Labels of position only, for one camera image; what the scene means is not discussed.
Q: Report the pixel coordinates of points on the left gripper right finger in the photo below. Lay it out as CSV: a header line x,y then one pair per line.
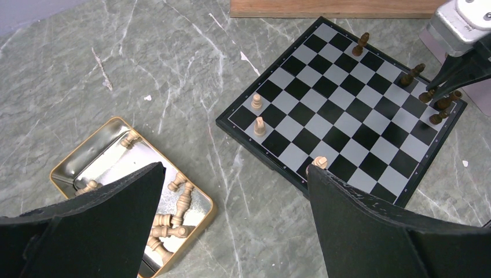
x,y
362,235

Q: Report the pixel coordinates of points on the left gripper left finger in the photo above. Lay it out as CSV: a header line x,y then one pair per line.
x,y
101,233

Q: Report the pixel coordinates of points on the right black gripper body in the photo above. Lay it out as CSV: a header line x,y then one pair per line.
x,y
470,68

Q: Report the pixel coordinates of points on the dark wooden rook piece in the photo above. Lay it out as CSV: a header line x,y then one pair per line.
x,y
444,103

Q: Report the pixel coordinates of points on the dark wooden pawn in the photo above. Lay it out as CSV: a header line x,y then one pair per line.
x,y
436,119
427,96

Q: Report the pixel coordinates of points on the dark wooden knight piece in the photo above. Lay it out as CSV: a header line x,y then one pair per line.
x,y
407,79

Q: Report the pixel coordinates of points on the light wooden bishop piece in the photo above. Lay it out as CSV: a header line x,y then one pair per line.
x,y
320,161

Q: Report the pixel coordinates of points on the dark wooden bishop piece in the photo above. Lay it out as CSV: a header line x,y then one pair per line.
x,y
362,42

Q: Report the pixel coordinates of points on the light wooden pawn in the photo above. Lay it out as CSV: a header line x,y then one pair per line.
x,y
256,103
259,127

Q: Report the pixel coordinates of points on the white tray with dark pieces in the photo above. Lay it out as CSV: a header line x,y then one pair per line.
x,y
479,93

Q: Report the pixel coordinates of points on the wooden board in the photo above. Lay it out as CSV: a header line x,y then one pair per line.
x,y
350,9

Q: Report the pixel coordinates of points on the gold tin tray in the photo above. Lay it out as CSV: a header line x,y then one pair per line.
x,y
116,150

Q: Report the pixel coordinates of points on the black and white chessboard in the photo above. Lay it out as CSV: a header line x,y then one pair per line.
x,y
318,99

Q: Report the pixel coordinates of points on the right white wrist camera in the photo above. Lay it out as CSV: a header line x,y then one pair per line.
x,y
458,25

